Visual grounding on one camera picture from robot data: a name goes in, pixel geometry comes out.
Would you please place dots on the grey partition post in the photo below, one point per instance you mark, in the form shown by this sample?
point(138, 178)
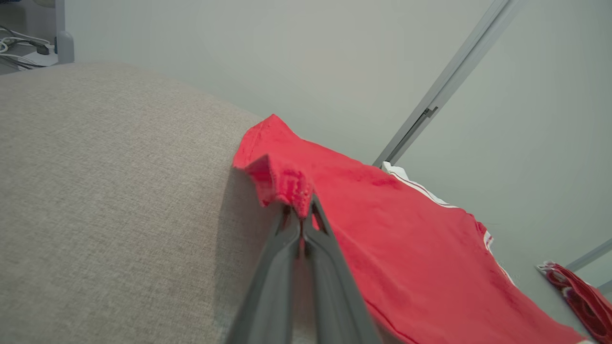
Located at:
point(593, 257)

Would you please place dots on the grey partition post single foot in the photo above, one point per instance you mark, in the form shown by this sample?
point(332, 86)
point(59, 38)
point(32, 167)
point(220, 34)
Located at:
point(64, 48)

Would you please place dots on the white power adapter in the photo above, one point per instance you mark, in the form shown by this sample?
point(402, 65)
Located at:
point(43, 59)

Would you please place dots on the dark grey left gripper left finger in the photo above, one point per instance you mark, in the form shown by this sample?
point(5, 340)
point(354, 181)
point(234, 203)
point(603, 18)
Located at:
point(272, 296)

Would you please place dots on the red basketball jersey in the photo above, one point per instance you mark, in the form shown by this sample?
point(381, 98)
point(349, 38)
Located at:
point(406, 239)

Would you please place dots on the grey partition post double foot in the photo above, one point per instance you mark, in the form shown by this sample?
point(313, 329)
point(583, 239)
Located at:
point(459, 71)

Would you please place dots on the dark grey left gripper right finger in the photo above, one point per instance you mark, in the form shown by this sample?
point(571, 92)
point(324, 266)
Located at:
point(334, 296)

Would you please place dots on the grey fabric sofa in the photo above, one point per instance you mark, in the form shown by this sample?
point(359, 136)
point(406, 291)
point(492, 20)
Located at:
point(119, 191)

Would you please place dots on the black plug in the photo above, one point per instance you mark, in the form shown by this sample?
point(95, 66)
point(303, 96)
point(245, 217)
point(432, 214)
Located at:
point(43, 49)

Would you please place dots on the red shorts white trim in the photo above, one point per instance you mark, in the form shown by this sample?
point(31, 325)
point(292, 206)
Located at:
point(588, 301)

